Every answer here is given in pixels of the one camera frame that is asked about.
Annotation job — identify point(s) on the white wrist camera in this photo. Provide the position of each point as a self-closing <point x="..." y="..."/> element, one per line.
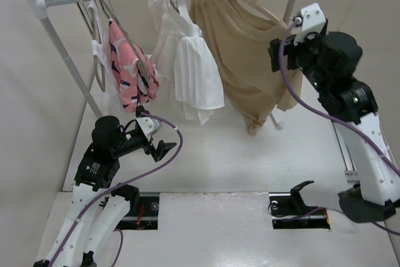
<point x="148" y="126"/>
<point x="309" y="20"/>

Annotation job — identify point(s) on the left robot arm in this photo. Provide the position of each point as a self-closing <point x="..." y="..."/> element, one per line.
<point x="97" y="206"/>

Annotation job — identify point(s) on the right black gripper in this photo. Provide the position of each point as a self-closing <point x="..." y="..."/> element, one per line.
<point x="290" y="49"/>

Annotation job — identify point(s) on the white pleated dress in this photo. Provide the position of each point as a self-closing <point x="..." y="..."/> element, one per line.
<point x="183" y="58"/>

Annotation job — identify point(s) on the pink patterned garment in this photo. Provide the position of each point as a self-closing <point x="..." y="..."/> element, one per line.
<point x="132" y="69"/>

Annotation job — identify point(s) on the beige t shirt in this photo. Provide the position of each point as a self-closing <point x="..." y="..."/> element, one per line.
<point x="239" y="42"/>

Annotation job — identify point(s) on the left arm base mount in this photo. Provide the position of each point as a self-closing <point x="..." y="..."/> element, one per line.
<point x="143" y="214"/>

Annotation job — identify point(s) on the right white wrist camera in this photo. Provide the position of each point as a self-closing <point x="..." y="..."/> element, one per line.
<point x="309" y="20"/>

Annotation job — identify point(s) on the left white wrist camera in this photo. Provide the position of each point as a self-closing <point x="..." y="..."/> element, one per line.
<point x="148" y="126"/>

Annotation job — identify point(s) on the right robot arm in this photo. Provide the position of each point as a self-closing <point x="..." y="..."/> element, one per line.
<point x="328" y="62"/>

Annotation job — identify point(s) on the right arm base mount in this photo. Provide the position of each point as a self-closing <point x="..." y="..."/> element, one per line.
<point x="288" y="211"/>

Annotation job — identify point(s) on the grey hanger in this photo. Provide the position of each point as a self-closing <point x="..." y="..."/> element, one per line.
<point x="97" y="46"/>

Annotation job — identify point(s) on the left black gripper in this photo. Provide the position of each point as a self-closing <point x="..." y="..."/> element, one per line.
<point x="161" y="148"/>

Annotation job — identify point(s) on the white tank top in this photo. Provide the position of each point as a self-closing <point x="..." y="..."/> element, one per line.
<point x="110" y="98"/>

